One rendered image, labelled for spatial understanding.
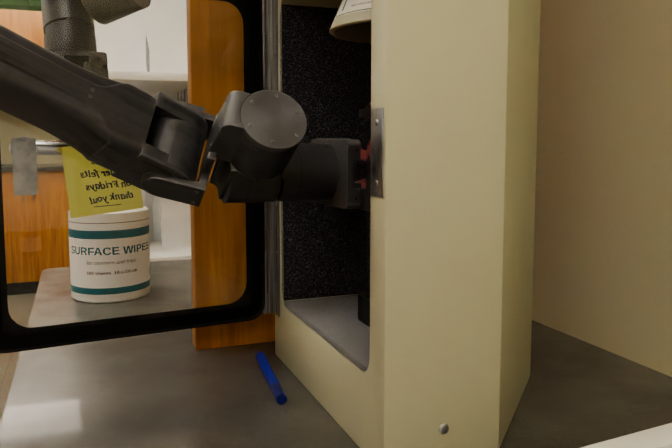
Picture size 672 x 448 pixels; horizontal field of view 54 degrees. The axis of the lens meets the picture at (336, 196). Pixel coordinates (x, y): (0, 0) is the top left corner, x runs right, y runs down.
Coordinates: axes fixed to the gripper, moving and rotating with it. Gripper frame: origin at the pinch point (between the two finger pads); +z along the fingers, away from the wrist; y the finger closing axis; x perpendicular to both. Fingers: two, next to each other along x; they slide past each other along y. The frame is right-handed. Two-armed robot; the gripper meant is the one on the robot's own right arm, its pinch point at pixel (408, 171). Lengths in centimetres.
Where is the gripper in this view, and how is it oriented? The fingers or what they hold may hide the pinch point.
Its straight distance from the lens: 69.8
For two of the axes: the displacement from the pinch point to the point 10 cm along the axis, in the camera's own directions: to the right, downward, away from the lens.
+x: -0.1, 10.0, 0.8
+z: 9.3, -0.2, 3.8
